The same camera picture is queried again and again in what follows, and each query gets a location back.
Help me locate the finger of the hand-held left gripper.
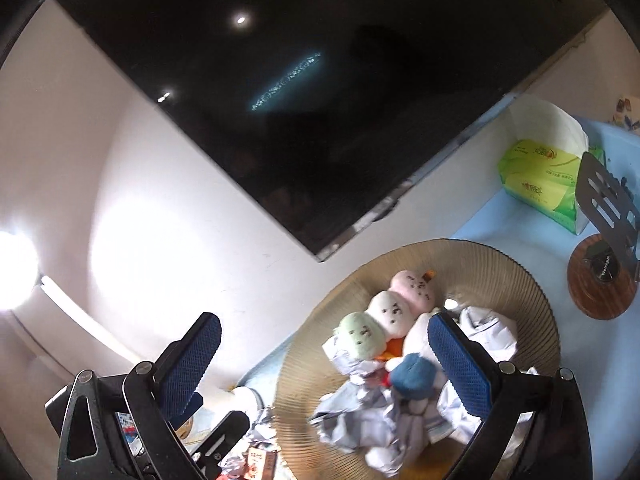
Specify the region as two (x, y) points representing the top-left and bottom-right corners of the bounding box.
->
(189, 410), (252, 480)
(171, 393), (205, 432)

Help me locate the metal stand with wooden base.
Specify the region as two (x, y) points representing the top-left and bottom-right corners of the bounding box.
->
(566, 152), (640, 322)

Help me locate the three-ball dumpling plush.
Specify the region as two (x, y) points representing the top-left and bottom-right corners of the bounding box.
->
(334, 270), (437, 361)

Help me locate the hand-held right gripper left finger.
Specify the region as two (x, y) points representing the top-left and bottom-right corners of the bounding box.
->
(45, 311), (223, 480)

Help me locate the blue plaid cloth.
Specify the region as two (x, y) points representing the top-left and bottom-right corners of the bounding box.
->
(395, 395), (456, 446)

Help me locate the white desk lamp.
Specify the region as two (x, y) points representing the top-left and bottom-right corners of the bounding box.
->
(0, 230), (267, 413)

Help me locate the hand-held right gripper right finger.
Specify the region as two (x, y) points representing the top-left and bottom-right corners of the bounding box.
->
(426, 311), (594, 480)

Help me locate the red snack packet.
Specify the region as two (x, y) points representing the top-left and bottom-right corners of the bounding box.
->
(242, 447), (281, 480)

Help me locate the orange plush piece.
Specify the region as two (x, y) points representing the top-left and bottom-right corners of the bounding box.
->
(375, 337), (405, 361)

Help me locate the green tissue pack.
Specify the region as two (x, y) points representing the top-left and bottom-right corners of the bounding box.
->
(497, 96), (607, 236)

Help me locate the pile of paper balls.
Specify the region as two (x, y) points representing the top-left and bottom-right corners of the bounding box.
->
(220, 305), (546, 480)

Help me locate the woven basket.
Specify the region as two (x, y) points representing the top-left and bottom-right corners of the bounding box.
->
(274, 238), (562, 480)

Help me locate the white and blue bird plush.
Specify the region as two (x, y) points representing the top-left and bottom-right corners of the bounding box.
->
(385, 312), (443, 403)

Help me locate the black monitor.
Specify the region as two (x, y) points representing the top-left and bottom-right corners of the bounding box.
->
(50, 0), (617, 262)

